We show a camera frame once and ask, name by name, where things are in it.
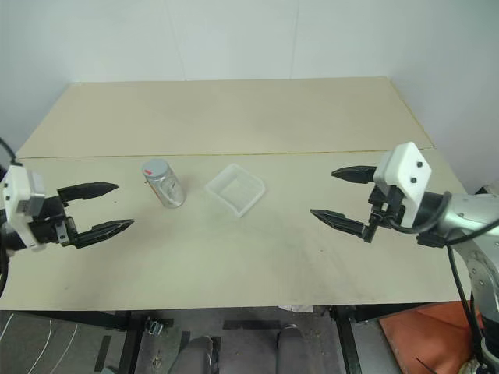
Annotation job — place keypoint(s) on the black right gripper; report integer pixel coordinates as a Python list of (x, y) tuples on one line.
[(384, 206)]

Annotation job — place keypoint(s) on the silver bottle cap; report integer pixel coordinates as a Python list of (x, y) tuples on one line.
[(154, 168)]

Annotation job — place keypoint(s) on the white crumpled cloth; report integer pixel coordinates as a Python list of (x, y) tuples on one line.
[(296, 308)]

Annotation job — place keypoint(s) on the dark rounded shape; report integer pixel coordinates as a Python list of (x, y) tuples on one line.
[(198, 356), (287, 346)]

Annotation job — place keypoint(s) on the table caster wheel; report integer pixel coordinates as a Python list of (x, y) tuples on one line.
[(154, 326)]

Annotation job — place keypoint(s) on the clear jar with grey lid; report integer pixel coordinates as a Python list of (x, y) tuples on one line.
[(168, 191)]

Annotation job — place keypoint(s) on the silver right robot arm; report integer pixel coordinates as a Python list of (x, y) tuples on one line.
[(469, 210)]

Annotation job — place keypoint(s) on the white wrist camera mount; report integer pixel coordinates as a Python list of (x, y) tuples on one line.
[(405, 171), (19, 202)]

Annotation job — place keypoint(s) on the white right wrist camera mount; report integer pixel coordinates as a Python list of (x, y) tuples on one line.
[(405, 171)]

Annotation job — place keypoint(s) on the black tape strip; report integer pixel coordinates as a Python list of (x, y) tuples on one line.
[(103, 352), (251, 324)]

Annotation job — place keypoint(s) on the orange floor mat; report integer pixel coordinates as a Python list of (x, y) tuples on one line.
[(425, 339)]

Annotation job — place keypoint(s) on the clear plastic tray container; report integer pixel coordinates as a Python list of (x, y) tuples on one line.
[(236, 191)]

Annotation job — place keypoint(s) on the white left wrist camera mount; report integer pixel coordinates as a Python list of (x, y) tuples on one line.
[(19, 202)]

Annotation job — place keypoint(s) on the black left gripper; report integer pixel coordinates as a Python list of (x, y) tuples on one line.
[(48, 224)]

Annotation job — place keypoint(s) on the black metal table frame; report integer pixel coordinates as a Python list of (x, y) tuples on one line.
[(128, 343)]

